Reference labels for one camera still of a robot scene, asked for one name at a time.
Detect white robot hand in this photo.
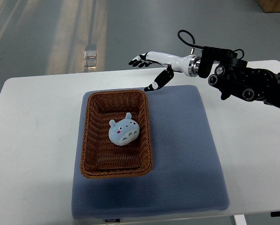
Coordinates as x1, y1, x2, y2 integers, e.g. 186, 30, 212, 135
129, 52, 201, 91

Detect light blue plush toy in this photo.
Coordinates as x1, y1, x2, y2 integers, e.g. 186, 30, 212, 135
108, 112, 140, 146

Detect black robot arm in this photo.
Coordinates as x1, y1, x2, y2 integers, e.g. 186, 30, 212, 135
129, 46, 280, 109

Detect brown wicker basket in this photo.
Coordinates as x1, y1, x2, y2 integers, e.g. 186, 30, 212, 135
80, 90, 153, 179

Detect upper metal floor plate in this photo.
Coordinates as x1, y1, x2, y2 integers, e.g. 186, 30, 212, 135
84, 44, 97, 58

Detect blue quilted mat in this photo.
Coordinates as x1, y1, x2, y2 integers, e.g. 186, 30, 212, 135
71, 85, 229, 219

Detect wooden box corner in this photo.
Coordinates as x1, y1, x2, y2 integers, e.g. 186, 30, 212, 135
257, 0, 280, 13

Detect white table leg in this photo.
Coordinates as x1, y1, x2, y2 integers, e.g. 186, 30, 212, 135
233, 214, 247, 225

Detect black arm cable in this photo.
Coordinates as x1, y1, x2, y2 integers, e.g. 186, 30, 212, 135
177, 29, 245, 59

